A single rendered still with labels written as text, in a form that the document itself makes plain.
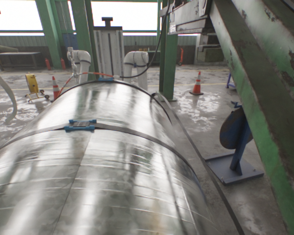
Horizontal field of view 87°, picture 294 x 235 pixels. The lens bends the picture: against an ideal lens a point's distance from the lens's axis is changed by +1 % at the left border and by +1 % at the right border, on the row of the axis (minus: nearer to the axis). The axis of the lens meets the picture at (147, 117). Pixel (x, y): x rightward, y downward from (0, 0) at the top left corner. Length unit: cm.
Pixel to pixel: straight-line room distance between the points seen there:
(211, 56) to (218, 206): 158
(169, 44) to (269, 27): 406
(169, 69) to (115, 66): 248
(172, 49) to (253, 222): 375
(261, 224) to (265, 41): 199
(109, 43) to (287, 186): 210
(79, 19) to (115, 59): 237
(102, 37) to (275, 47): 200
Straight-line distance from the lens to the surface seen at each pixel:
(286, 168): 30
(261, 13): 41
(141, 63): 182
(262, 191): 251
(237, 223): 49
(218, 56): 160
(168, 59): 441
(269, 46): 36
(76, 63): 211
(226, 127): 211
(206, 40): 163
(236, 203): 224
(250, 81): 39
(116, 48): 219
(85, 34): 439
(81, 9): 442
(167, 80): 451
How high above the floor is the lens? 166
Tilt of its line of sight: 27 degrees down
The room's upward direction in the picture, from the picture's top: straight up
